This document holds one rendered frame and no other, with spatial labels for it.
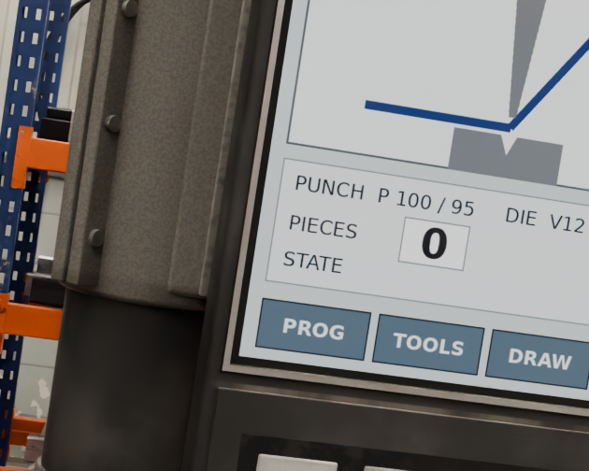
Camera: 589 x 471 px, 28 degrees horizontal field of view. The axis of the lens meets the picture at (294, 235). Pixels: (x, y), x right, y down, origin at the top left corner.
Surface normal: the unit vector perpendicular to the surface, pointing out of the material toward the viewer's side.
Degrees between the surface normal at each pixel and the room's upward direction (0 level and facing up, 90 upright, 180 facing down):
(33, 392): 90
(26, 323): 90
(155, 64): 90
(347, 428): 90
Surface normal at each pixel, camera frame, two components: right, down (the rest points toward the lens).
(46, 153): 0.11, 0.07
